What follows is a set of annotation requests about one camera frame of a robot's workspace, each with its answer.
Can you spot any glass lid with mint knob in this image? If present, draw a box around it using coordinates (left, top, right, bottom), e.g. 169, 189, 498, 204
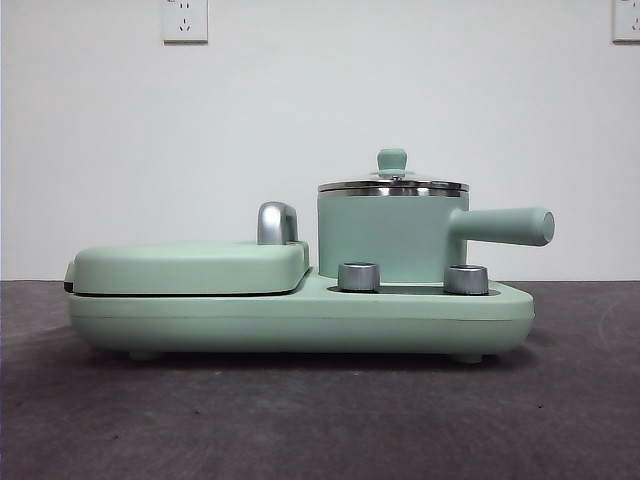
318, 147, 471, 195

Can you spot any silver control dial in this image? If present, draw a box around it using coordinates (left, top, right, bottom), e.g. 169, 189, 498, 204
337, 260, 381, 292
443, 264, 489, 295

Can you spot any mint green breakfast machine base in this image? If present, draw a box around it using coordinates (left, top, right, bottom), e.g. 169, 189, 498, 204
68, 267, 536, 363

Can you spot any mint green long-handled pot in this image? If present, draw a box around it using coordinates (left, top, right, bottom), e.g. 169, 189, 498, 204
317, 180, 557, 281

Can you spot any white wall socket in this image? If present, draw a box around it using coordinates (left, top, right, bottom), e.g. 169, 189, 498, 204
612, 0, 640, 44
162, 0, 210, 46

